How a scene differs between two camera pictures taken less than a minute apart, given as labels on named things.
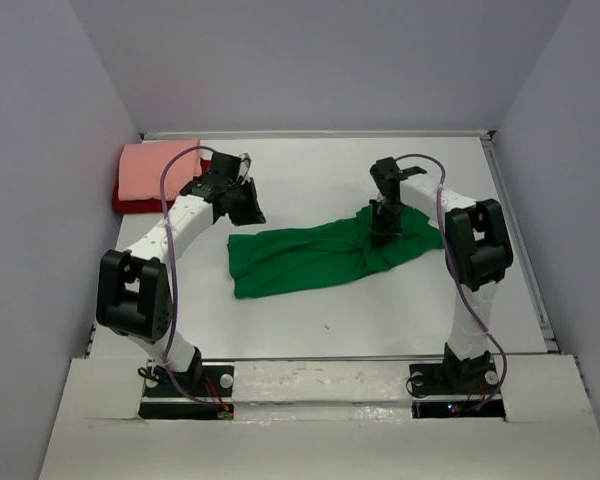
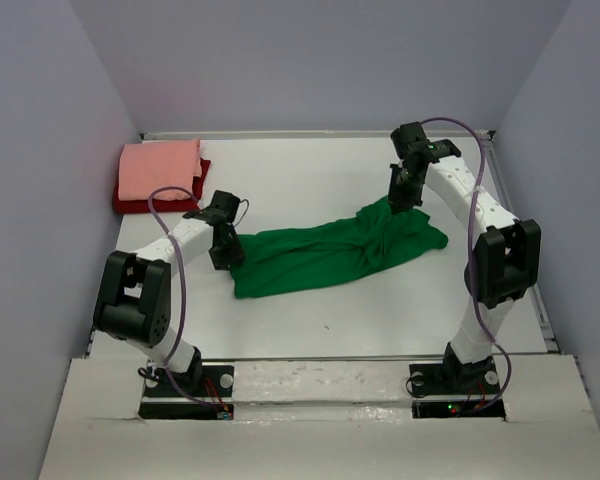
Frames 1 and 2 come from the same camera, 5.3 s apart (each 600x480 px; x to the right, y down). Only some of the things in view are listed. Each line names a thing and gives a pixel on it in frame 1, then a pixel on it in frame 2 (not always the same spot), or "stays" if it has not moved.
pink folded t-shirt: (141, 166) stays
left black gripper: (253, 215) → (235, 255)
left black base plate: (214, 380) stays
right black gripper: (387, 233) → (399, 201)
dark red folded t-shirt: (151, 206) stays
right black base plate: (455, 378) stays
